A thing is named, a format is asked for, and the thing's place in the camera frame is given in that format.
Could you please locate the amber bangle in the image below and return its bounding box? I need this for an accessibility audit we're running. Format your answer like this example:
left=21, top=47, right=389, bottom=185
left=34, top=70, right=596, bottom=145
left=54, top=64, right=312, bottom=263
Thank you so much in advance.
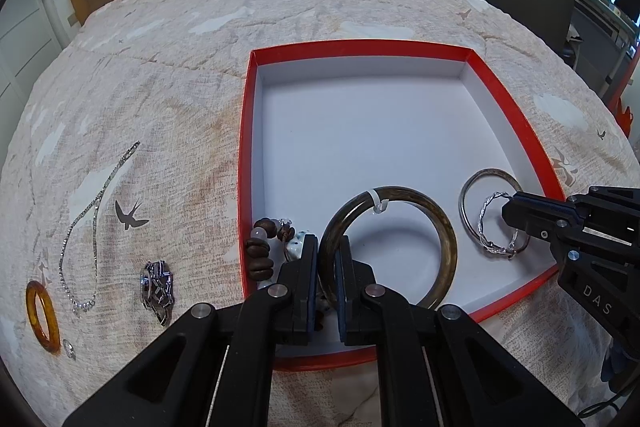
left=25, top=280, right=61, bottom=354

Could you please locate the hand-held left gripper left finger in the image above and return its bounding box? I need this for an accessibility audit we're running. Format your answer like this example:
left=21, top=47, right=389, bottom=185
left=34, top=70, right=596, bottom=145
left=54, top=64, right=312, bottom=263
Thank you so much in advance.
left=62, top=234, right=321, bottom=427

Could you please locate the rhinestone necklace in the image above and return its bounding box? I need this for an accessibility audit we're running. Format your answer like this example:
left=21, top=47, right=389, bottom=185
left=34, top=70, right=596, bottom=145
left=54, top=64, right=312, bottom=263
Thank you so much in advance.
left=59, top=141, right=142, bottom=319

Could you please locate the dark brown bangle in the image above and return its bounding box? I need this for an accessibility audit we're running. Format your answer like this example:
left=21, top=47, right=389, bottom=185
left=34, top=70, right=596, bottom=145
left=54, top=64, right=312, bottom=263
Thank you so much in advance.
left=318, top=187, right=458, bottom=312

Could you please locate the twisted silver bracelet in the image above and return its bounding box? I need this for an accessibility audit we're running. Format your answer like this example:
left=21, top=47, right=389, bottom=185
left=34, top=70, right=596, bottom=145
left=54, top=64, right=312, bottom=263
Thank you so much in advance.
left=477, top=190, right=521, bottom=259

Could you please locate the large silver bangle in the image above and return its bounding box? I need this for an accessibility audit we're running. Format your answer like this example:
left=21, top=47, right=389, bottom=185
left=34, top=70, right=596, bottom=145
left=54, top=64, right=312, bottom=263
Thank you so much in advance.
left=459, top=168, right=531, bottom=254

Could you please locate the silver chain bracelet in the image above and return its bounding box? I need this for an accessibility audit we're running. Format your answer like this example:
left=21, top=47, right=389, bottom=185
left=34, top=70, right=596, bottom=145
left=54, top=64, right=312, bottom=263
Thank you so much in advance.
left=140, top=260, right=176, bottom=325

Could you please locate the white wardrobe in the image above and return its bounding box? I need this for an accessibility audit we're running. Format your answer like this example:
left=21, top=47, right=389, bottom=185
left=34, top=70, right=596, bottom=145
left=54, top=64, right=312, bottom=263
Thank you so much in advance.
left=0, top=0, right=63, bottom=92

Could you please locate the beaded bracelet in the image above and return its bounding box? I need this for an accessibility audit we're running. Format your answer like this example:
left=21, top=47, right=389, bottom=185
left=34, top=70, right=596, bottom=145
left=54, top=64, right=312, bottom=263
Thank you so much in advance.
left=245, top=217, right=321, bottom=285

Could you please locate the red jewelry box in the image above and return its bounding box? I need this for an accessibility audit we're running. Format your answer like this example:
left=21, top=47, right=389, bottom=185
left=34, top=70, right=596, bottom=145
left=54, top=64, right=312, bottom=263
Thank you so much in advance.
left=237, top=39, right=568, bottom=373

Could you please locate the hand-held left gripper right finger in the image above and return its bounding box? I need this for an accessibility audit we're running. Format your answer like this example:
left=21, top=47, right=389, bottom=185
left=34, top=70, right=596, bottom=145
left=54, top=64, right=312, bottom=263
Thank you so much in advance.
left=334, top=243, right=583, bottom=427

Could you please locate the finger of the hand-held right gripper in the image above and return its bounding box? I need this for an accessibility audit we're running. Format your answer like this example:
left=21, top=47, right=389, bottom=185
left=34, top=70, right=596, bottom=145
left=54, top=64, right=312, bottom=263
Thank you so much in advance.
left=515, top=187, right=640, bottom=220
left=501, top=199, right=583, bottom=258

